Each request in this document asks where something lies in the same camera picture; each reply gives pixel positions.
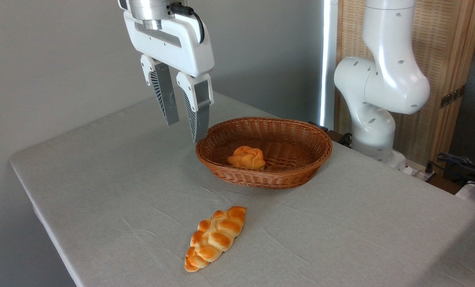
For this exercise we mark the small round knotted bread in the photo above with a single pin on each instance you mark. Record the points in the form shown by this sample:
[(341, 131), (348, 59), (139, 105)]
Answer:
[(246, 158)]

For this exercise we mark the black metal screen hinge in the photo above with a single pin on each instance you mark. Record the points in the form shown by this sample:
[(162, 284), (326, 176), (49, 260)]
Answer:
[(452, 96)]

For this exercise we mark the grey tablecloth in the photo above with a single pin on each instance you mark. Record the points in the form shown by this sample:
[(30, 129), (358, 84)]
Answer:
[(341, 231)]

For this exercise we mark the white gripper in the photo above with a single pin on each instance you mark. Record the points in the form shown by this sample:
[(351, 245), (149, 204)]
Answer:
[(181, 44)]

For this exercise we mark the wooden rattan folding screen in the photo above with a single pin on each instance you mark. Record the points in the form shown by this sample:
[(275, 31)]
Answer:
[(440, 48)]

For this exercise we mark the white power strip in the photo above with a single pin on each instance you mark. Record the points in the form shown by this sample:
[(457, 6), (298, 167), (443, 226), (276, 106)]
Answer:
[(419, 172)]

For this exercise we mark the brown wicker basket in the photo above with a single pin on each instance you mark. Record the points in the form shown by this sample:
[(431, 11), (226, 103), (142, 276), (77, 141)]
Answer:
[(301, 135)]

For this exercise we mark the long braided bread loaf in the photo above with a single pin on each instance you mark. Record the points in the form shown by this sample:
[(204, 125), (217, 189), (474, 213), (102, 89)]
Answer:
[(215, 239)]

